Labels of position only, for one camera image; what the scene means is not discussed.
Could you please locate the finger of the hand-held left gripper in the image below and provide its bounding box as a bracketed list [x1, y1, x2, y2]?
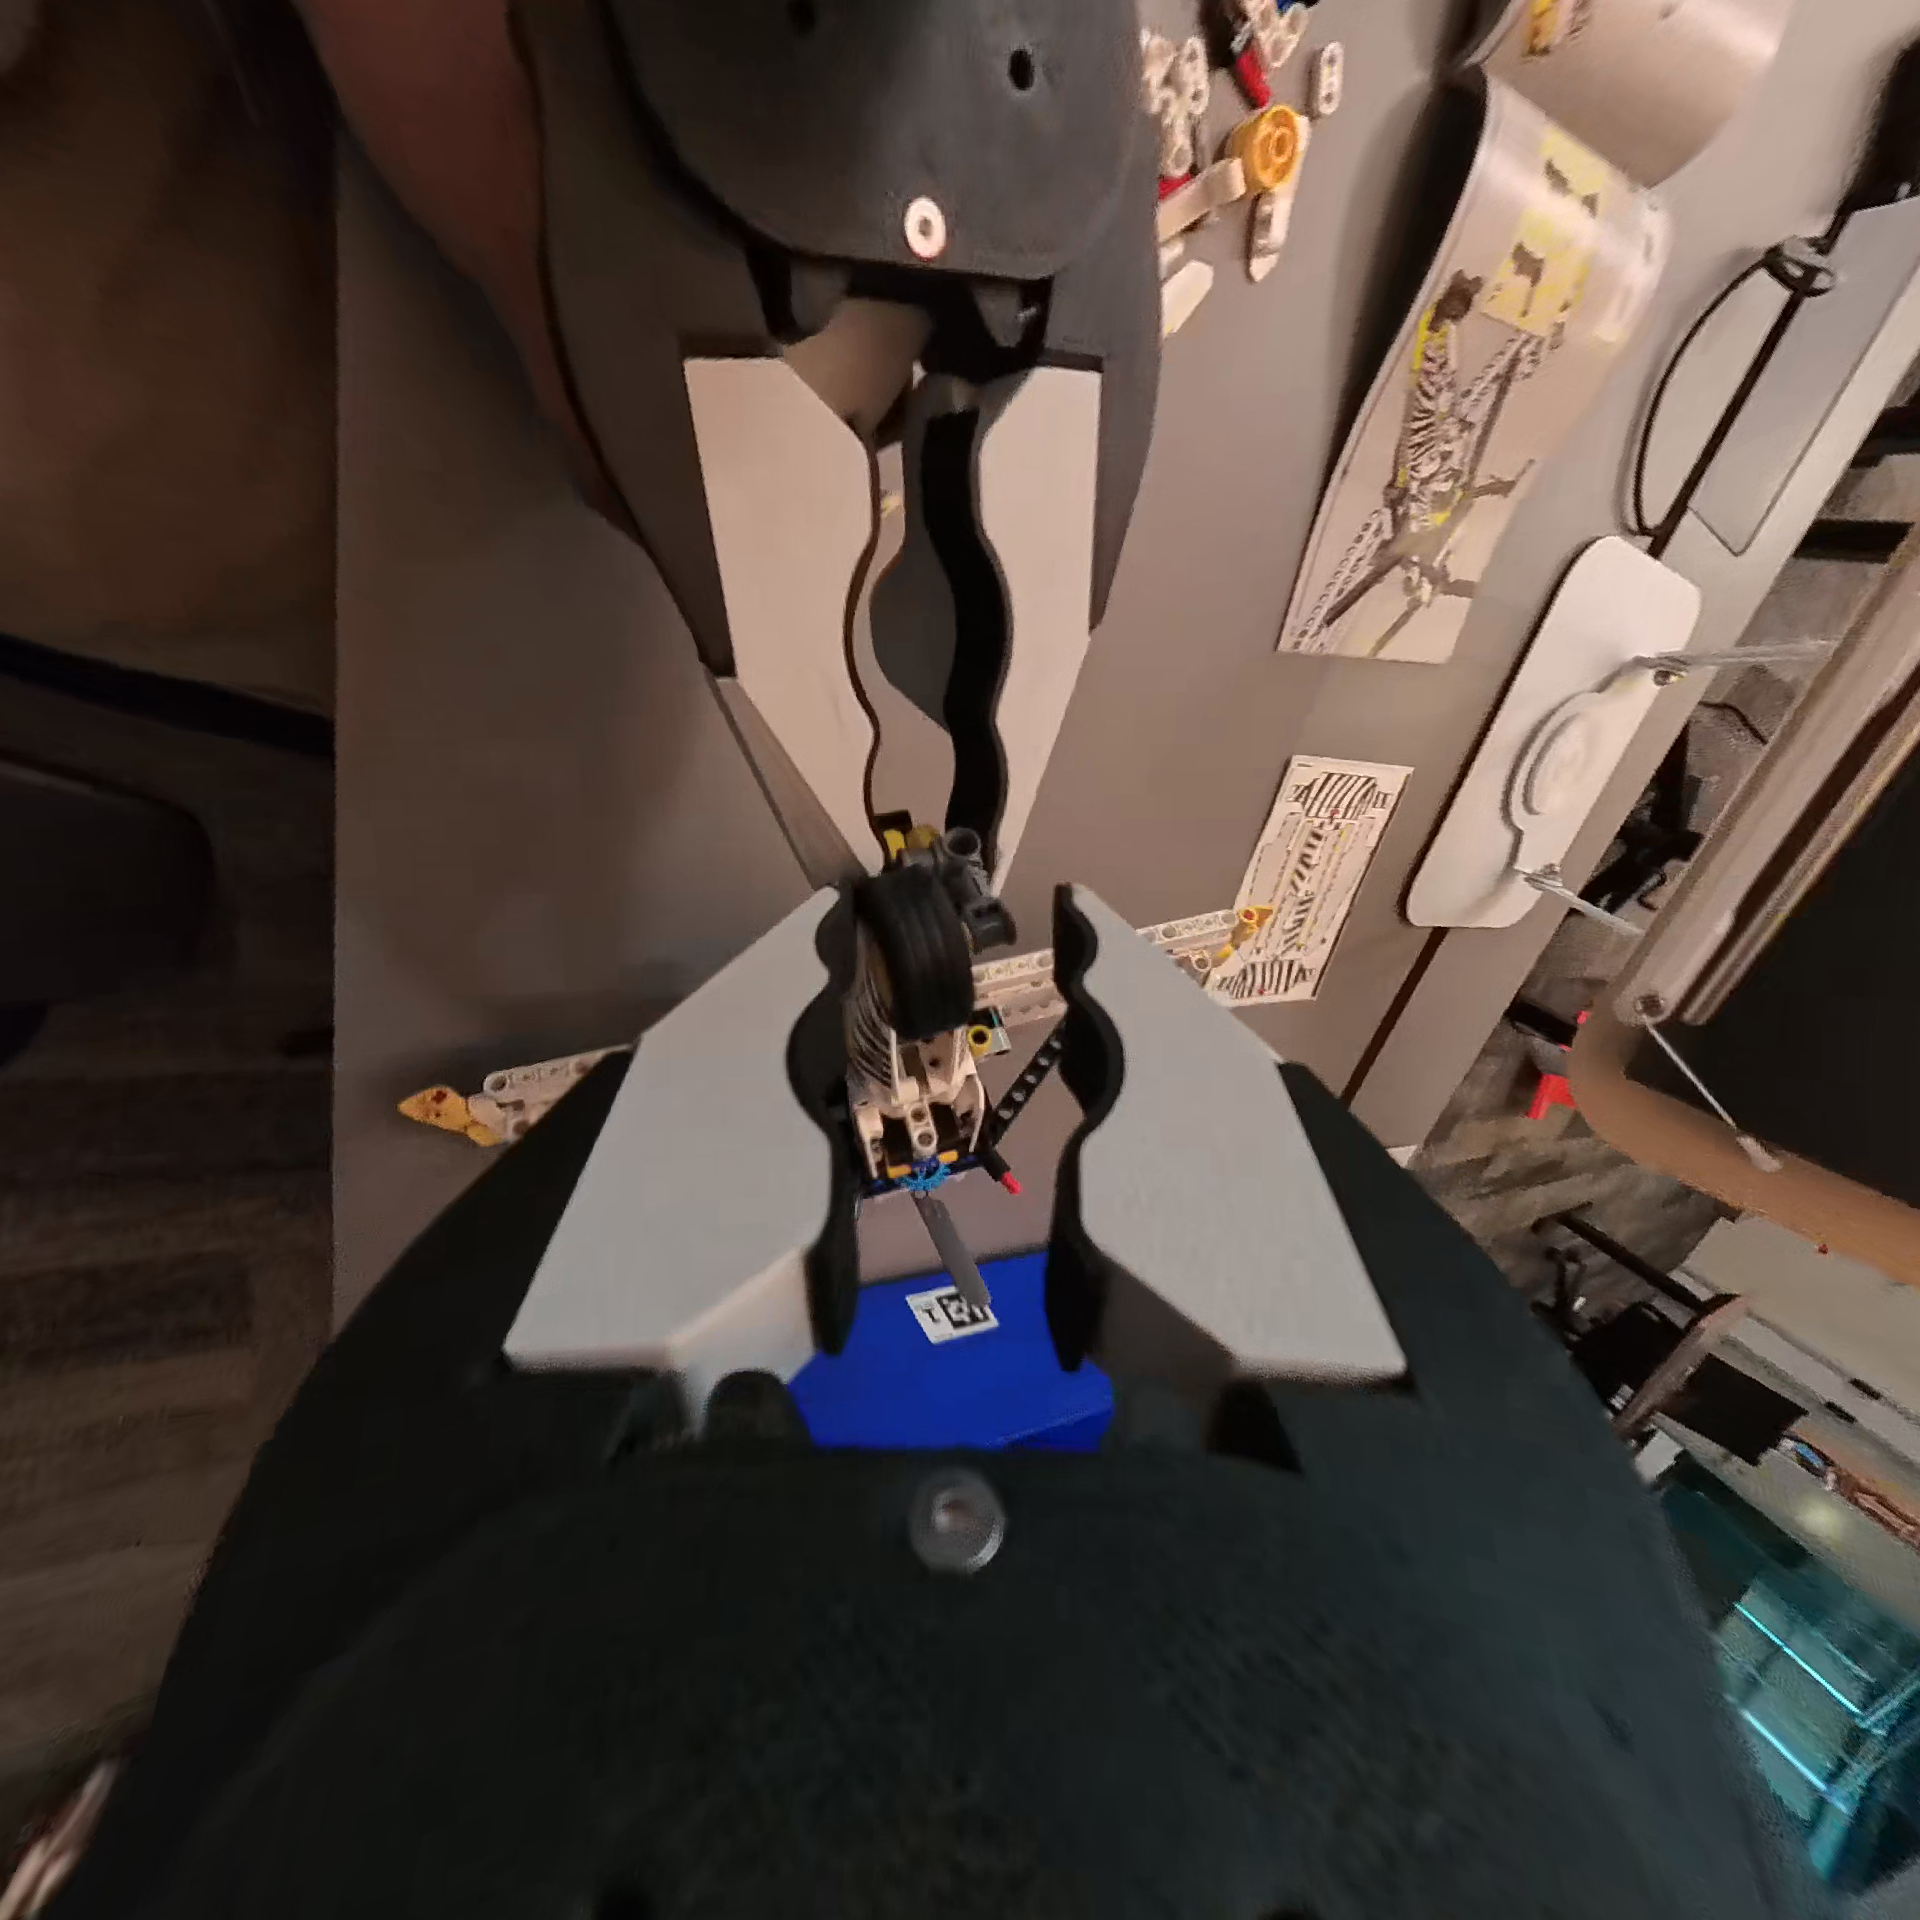
[870, 363, 1109, 889]
[680, 351, 903, 889]

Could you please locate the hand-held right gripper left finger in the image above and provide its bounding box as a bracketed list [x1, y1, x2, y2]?
[502, 882, 867, 1394]

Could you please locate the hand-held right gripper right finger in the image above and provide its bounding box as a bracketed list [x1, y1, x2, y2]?
[1043, 882, 1412, 1390]

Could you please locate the zebra striped lego aircraft model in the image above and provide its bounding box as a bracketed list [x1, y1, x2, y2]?
[397, 815, 1278, 1315]

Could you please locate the black lego wheel yellow hub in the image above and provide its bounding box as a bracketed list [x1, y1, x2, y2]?
[855, 871, 976, 1041]

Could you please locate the lego instruction booklet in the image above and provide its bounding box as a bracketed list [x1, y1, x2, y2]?
[1276, 0, 1796, 665]

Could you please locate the pile of loose lego pieces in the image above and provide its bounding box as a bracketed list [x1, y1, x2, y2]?
[1147, 0, 1347, 337]

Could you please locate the person's left hand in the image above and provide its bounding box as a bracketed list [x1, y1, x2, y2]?
[296, 0, 665, 553]

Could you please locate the blue plastic bin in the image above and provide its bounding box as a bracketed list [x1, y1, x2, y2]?
[790, 1253, 1120, 1453]

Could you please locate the zebra sticker sheet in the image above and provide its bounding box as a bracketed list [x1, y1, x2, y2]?
[1204, 755, 1415, 1004]

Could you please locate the cream framed monitor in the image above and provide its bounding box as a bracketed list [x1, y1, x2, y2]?
[1567, 510, 1920, 1265]

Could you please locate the white monitor stand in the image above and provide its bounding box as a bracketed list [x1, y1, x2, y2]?
[1401, 532, 1846, 933]

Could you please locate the black cable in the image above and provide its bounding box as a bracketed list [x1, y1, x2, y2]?
[1628, 230, 1844, 545]

